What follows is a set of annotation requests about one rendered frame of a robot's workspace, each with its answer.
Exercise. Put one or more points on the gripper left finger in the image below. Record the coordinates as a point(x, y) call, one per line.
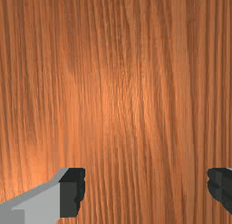
point(42, 203)

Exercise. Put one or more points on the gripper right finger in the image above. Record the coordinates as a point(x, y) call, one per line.
point(222, 185)

